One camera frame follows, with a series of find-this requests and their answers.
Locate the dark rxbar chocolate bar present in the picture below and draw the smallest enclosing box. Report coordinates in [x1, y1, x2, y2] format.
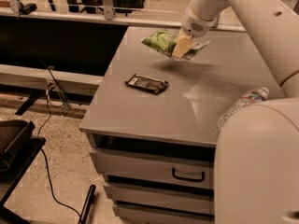
[124, 74, 169, 95]

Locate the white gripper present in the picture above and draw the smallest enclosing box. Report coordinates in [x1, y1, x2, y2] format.
[172, 6, 219, 59]

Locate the black drawer handle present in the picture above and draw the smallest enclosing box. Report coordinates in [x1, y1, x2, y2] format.
[171, 168, 206, 183]

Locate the black floor cable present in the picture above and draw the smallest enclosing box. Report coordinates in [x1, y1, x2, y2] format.
[36, 66, 82, 224]

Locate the metal railing beam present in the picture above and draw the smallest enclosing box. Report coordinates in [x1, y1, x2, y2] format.
[0, 0, 247, 33]

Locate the green jalapeno chip bag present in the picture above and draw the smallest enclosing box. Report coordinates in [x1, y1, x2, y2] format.
[142, 30, 210, 61]

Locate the clear plastic water bottle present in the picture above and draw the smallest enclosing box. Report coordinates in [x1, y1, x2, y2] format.
[217, 87, 270, 130]

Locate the grey drawer cabinet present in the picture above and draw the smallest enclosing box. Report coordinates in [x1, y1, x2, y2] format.
[79, 27, 273, 224]

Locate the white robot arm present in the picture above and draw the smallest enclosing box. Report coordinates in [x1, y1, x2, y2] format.
[179, 0, 299, 224]

